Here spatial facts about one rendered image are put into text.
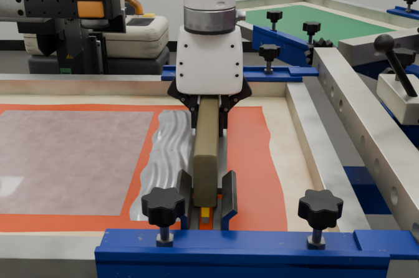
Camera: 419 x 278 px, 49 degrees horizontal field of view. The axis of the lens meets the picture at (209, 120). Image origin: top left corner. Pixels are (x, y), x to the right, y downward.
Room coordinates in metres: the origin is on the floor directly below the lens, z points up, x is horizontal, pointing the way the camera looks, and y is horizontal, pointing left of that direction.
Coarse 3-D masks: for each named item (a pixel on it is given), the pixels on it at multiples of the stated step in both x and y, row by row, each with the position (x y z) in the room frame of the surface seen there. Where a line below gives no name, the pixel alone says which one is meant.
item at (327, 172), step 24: (264, 96) 0.92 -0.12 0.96; (288, 96) 0.87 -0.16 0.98; (312, 120) 0.72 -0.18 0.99; (312, 144) 0.63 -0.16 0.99; (312, 168) 0.59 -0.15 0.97; (336, 168) 0.56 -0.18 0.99; (336, 192) 0.50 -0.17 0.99; (360, 216) 0.45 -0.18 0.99; (0, 240) 0.41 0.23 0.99; (24, 240) 0.41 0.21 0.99; (48, 240) 0.41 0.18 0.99; (72, 240) 0.41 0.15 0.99; (96, 240) 0.41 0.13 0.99; (0, 264) 0.38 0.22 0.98; (24, 264) 0.38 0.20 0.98; (48, 264) 0.38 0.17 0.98; (72, 264) 0.38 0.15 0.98
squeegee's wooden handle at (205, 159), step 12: (204, 96) 0.66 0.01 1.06; (216, 96) 0.66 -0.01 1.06; (204, 108) 0.61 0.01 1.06; (216, 108) 0.62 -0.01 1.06; (204, 120) 0.57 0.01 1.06; (216, 120) 0.58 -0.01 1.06; (204, 132) 0.54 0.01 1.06; (216, 132) 0.54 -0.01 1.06; (204, 144) 0.50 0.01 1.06; (216, 144) 0.51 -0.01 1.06; (204, 156) 0.48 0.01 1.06; (216, 156) 0.48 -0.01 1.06; (204, 168) 0.47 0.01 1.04; (216, 168) 0.47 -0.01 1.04; (204, 180) 0.47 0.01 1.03; (216, 180) 0.47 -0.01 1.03; (204, 192) 0.47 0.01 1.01; (216, 192) 0.47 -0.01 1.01; (204, 204) 0.47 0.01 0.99; (216, 204) 0.48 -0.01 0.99
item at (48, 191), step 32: (0, 160) 0.64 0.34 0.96; (32, 160) 0.64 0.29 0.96; (64, 160) 0.64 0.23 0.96; (96, 160) 0.64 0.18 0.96; (128, 160) 0.64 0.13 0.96; (256, 160) 0.64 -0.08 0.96; (0, 192) 0.55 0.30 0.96; (32, 192) 0.55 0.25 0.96; (64, 192) 0.55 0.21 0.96; (96, 192) 0.55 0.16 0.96; (128, 192) 0.55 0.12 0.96; (256, 192) 0.55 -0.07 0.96; (0, 224) 0.48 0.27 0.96; (32, 224) 0.48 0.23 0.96; (64, 224) 0.48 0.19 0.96; (96, 224) 0.48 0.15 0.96; (128, 224) 0.48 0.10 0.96; (256, 224) 0.48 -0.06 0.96
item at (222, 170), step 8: (192, 136) 0.65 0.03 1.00; (224, 136) 0.65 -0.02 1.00; (192, 144) 0.63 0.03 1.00; (224, 144) 0.63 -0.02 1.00; (192, 152) 0.60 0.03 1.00; (224, 152) 0.60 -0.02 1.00; (192, 160) 0.58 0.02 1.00; (224, 160) 0.58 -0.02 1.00; (192, 168) 0.55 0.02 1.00; (224, 168) 0.55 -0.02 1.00; (192, 176) 0.53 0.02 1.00; (192, 184) 0.51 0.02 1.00; (192, 192) 0.51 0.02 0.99
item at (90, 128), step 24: (0, 120) 0.80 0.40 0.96; (24, 120) 0.80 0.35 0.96; (48, 120) 0.80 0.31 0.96; (72, 120) 0.80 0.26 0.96; (96, 120) 0.80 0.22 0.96; (120, 120) 0.80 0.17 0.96; (144, 120) 0.80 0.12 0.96; (240, 120) 0.80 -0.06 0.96; (264, 120) 0.80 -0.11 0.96; (0, 144) 0.70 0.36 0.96; (24, 144) 0.70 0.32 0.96; (48, 144) 0.70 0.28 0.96; (72, 144) 0.70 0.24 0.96; (96, 144) 0.70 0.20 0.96; (120, 144) 0.70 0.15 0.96; (144, 144) 0.70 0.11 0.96; (240, 144) 0.70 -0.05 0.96; (264, 144) 0.70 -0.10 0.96
